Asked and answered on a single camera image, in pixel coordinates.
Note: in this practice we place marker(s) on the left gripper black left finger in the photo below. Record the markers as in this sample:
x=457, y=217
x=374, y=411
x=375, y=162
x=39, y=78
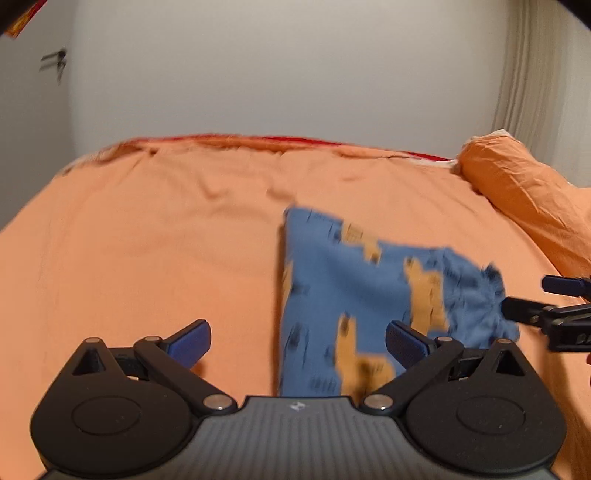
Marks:
x=528, y=312

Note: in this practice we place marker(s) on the black door handle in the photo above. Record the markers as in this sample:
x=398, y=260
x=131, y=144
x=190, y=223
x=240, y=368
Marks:
x=56, y=61

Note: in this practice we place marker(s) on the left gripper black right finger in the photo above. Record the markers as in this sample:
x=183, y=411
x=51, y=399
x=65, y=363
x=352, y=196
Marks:
x=567, y=286

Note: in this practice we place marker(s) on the beige curtain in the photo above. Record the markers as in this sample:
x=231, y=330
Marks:
x=544, y=98

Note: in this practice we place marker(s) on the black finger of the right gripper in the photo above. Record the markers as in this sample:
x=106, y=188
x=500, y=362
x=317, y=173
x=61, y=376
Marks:
x=175, y=364
x=415, y=364

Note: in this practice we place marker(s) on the orange bed sheet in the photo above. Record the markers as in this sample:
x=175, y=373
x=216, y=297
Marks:
x=128, y=242

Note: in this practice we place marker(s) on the orange pillow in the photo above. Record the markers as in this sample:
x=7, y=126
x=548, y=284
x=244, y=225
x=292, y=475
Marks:
x=554, y=213

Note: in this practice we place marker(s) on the red mattress edge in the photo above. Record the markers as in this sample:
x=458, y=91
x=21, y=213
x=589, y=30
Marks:
x=278, y=144

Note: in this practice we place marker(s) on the grey door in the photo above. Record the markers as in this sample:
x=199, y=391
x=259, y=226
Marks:
x=36, y=140

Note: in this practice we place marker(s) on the blue pants with orange print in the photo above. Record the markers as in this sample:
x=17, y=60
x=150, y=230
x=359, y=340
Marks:
x=342, y=288

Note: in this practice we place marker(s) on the red fu character poster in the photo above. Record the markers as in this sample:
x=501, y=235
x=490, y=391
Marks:
x=16, y=15

